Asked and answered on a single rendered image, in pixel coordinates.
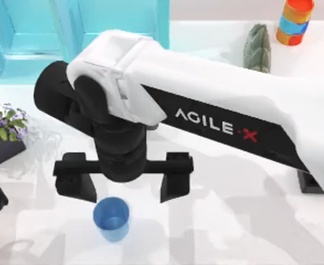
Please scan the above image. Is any blue cup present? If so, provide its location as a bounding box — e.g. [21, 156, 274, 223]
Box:
[92, 196, 131, 243]

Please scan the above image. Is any clear plastic cup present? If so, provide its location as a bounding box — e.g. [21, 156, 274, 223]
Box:
[23, 118, 65, 179]

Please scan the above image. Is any purple flower plant pot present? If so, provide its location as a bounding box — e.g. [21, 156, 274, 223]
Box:
[0, 103, 30, 167]

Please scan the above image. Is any small black box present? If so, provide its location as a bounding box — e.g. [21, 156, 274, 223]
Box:
[298, 168, 324, 194]

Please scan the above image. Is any light blue rack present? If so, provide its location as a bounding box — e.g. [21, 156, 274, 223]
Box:
[0, 0, 171, 86]

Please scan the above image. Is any stack of coloured rings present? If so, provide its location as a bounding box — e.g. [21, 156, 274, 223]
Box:
[275, 0, 316, 47]

